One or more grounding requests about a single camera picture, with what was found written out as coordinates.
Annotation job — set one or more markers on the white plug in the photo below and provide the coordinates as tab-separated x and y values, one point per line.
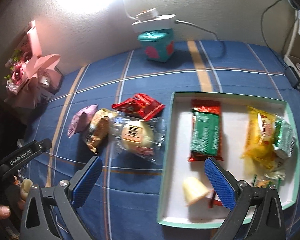
147	13

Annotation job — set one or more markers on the red and green snack packet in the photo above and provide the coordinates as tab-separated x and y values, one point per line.
205	132

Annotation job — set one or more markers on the yellow bread packet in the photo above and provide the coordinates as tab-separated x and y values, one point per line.
258	140

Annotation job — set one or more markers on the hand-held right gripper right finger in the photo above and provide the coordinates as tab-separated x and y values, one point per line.
220	182

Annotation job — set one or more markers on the white tray with teal rim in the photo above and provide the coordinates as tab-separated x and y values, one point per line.
180	140

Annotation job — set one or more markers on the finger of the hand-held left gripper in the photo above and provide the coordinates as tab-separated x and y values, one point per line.
22	155

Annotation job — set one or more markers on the clear steamed cake packet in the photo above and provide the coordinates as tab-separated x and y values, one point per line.
137	135

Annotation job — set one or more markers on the person's left hand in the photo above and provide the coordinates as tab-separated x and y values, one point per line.
1	212

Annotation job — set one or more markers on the red triangular snack packet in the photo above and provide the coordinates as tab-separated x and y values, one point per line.
140	102

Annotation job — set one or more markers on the white rack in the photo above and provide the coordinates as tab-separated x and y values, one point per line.
298	27

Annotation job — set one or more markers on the small red candy packet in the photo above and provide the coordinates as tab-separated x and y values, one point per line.
213	201

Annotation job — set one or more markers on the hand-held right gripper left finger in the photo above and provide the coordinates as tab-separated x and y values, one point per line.
87	180

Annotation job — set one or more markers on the black power adapter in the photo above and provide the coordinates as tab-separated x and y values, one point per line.
293	76

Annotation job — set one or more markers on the brown cake packet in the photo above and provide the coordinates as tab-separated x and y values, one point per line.
98	130

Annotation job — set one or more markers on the pale yellow jelly cup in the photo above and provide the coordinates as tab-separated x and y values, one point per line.
25	186
192	190

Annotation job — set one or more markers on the white power strip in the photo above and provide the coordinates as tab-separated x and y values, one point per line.
152	23

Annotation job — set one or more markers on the pink flower bouquet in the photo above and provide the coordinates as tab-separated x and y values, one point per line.
27	80

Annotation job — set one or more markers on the teal gift box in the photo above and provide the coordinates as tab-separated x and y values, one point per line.
155	47

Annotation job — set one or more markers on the blue plaid cloth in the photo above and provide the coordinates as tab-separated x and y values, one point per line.
140	67

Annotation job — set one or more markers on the clear peanut packet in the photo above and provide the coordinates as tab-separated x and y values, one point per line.
261	182

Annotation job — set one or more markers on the purple snack packet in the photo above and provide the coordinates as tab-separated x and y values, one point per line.
81	120

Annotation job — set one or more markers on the green and white snack packet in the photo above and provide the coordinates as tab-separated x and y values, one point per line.
283	137

